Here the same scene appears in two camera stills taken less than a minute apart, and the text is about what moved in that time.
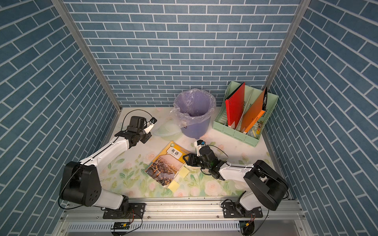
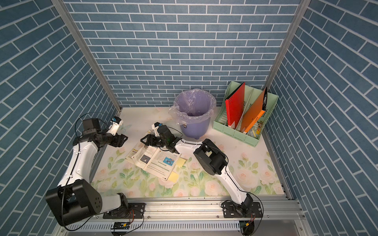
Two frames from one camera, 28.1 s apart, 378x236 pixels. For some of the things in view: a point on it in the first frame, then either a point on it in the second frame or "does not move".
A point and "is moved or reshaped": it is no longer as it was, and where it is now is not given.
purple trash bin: (194, 107) does not move
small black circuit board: (121, 225) does not move
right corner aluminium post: (301, 10) does not move
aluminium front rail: (175, 217) does not move
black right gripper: (192, 155) → (152, 138)
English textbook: (166, 167) is moved or reshaped
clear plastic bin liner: (191, 105) does not move
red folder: (235, 103) does not move
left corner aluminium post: (84, 46) does not move
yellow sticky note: (173, 186) → (173, 177)
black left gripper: (148, 135) → (118, 139)
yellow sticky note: (184, 172) → (180, 162)
